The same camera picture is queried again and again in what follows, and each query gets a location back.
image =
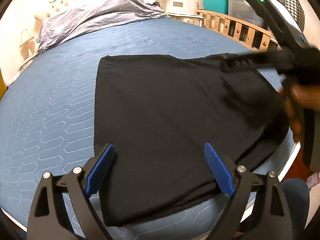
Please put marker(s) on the lavender crumpled duvet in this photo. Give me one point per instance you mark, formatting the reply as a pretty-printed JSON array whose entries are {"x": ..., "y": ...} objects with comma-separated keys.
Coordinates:
[{"x": 84, "y": 18}]

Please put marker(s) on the white nightstand right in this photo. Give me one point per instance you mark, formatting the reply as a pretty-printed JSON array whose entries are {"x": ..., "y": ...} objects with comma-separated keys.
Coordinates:
[{"x": 187, "y": 18}]

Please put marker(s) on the clear storage bin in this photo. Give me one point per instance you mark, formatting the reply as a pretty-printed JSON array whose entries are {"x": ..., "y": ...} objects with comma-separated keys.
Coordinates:
[{"x": 242, "y": 10}]

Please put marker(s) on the black pants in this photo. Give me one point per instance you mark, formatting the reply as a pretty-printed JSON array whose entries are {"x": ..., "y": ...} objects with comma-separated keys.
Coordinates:
[{"x": 158, "y": 112}]

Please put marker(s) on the blue quilted mattress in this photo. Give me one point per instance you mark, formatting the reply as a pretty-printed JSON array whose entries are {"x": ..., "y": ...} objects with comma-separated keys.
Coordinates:
[{"x": 47, "y": 114}]

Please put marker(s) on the person's right hand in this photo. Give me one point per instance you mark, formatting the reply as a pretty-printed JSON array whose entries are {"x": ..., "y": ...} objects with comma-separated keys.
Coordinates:
[{"x": 302, "y": 96}]

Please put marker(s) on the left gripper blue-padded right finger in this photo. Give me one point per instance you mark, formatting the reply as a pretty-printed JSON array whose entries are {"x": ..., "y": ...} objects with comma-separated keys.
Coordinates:
[{"x": 257, "y": 206}]

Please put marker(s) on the wooden crib rail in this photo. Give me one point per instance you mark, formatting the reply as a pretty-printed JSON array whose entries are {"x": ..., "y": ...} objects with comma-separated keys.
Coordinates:
[{"x": 249, "y": 35}]

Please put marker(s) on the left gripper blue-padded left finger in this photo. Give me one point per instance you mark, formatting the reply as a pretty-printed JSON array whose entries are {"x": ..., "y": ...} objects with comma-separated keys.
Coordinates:
[{"x": 48, "y": 217}]

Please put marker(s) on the teal storage bin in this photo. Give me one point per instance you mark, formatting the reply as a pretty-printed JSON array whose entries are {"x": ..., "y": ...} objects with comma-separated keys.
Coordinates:
[{"x": 220, "y": 6}]

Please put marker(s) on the person's leg in jeans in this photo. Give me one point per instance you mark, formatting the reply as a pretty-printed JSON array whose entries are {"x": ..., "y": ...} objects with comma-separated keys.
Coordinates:
[{"x": 298, "y": 199}]

